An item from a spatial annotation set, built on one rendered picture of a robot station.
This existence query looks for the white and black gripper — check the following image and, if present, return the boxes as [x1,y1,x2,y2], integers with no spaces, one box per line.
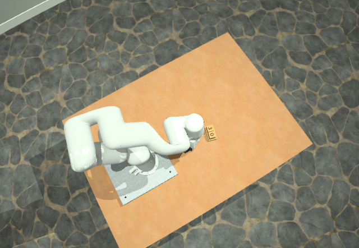
[184,139,200,153]

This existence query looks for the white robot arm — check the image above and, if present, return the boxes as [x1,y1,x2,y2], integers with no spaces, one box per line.
[64,106,204,175]

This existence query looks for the tan wooden number cube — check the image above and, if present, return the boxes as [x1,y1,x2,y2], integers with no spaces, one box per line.
[208,131,216,139]
[206,125,214,132]

